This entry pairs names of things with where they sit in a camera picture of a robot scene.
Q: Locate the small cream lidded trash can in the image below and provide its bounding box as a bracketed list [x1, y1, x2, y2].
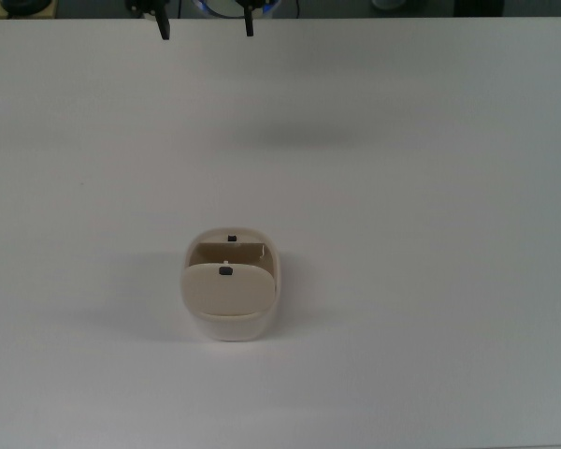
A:
[179, 226, 280, 343]

